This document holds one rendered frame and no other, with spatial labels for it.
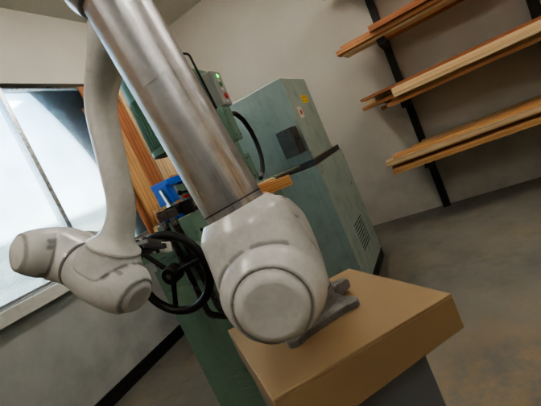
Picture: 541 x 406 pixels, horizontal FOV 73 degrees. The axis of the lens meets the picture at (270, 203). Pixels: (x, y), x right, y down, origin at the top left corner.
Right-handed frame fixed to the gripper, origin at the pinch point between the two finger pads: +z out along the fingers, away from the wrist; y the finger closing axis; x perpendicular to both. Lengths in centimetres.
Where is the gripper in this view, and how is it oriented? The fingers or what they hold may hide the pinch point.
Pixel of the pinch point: (162, 247)
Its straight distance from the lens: 112.4
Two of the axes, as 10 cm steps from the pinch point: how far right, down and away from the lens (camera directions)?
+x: 2.9, 9.3, -2.1
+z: 4.1, 0.8, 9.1
